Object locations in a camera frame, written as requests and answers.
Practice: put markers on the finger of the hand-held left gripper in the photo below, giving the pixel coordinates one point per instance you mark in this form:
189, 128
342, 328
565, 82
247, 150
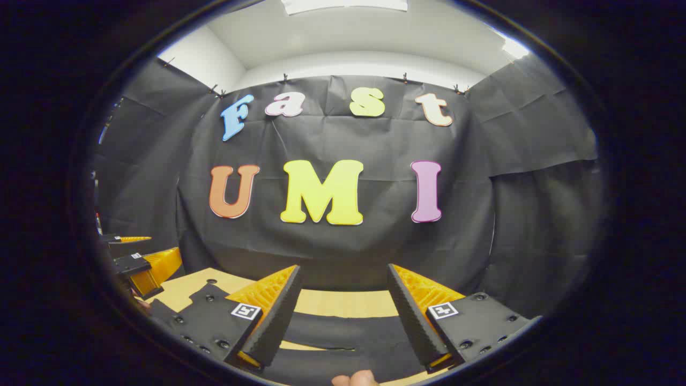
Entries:
128, 264
126, 239

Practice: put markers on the black backdrop cloth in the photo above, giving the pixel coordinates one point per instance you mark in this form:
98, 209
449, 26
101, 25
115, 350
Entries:
343, 139

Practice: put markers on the dark jeans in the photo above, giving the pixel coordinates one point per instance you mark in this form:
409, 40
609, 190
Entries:
343, 332

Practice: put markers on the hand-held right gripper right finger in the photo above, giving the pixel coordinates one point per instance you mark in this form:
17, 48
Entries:
415, 327

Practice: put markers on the ceiling light panel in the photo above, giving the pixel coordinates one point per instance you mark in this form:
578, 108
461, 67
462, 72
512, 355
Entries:
343, 4
514, 48

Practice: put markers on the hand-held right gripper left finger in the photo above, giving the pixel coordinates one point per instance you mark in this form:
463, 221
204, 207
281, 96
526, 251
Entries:
276, 327

